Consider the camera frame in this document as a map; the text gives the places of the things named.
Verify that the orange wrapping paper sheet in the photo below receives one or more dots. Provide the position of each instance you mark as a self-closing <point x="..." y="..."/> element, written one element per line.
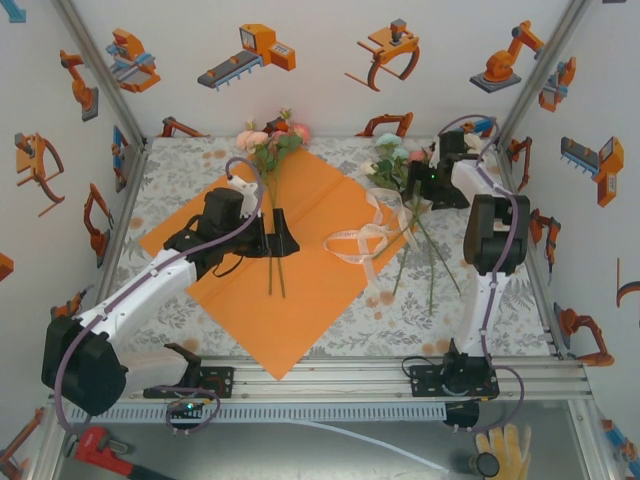
<point x="310" y="280"/>

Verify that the cream fake flower stem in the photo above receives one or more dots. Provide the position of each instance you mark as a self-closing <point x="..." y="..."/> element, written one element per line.
<point x="474" y="141"/>

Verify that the cream printed ribbon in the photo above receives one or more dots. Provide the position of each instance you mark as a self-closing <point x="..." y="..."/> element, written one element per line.
<point x="370" y="228"/>

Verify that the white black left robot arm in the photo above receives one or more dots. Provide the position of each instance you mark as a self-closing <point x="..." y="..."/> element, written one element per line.
<point x="140" y="295"/>

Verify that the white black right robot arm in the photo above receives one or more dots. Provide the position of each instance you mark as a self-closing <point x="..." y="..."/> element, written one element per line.
<point x="495" y="235"/>

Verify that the grey floral tablecloth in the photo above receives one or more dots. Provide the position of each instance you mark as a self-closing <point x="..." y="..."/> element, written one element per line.
<point x="400" y="340"/>

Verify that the circuit board with green light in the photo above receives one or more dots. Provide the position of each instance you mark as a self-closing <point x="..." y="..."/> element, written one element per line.
<point x="187" y="407"/>

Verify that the small black box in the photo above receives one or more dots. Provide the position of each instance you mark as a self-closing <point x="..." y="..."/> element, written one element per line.
<point x="462" y="414"/>

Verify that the red pipe wrench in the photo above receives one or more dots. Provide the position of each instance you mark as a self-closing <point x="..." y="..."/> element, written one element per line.
<point x="92" y="445"/>

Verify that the yellow work glove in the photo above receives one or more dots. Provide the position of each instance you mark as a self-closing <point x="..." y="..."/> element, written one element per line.
<point x="505" y="445"/>

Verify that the black round cylinder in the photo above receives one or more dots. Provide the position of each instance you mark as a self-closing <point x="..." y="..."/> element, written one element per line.
<point x="486" y="465"/>

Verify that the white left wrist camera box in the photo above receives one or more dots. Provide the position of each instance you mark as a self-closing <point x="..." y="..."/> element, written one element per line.
<point x="247" y="192"/>

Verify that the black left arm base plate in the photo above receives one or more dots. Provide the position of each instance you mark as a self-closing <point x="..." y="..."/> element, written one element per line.
<point x="225" y="382"/>

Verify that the aluminium frame rails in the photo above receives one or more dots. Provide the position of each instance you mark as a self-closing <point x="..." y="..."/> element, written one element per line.
<point x="320" y="387"/>

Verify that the aluminium corner post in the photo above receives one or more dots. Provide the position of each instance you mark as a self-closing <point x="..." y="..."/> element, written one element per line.
<point x="100" y="70"/>
<point x="545" y="70"/>

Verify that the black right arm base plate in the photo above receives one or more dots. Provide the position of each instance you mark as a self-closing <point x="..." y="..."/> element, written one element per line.
<point x="422" y="380"/>

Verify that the aluminium frame leg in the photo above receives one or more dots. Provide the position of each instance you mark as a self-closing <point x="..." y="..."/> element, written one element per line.
<point x="592" y="440"/>
<point x="45" y="450"/>

